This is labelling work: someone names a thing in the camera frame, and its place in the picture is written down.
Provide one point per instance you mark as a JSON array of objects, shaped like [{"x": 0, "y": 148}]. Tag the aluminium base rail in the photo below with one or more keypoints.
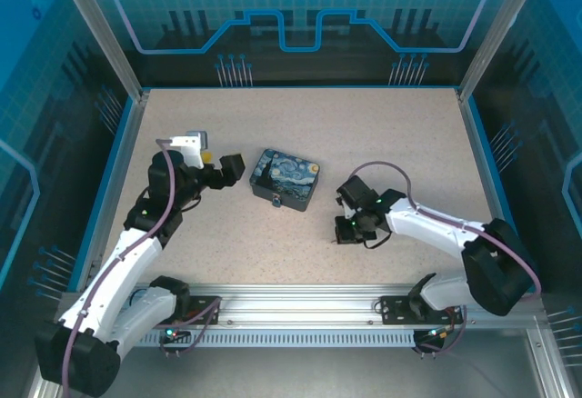
[{"x": 295, "y": 307}]

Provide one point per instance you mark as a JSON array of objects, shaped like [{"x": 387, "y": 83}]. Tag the small blue padlock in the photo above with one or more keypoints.
[{"x": 276, "y": 201}]

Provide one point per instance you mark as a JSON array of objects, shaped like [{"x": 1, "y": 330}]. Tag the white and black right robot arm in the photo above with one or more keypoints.
[{"x": 432, "y": 225}]

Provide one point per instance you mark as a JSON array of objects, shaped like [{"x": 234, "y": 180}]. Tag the aluminium frame post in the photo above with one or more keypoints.
[
  {"x": 107, "y": 30},
  {"x": 493, "y": 30}
]

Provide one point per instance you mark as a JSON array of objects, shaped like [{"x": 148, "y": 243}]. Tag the small circuit board with LED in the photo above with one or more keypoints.
[
  {"x": 436, "y": 333},
  {"x": 172, "y": 334}
]

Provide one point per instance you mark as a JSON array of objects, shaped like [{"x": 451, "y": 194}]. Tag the grey metal base panel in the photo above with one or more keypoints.
[{"x": 295, "y": 371}]

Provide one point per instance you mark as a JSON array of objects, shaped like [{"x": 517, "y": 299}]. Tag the starry night tin box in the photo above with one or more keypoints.
[{"x": 286, "y": 175}]

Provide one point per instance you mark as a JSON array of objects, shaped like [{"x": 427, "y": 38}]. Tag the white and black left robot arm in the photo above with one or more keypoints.
[{"x": 132, "y": 257}]

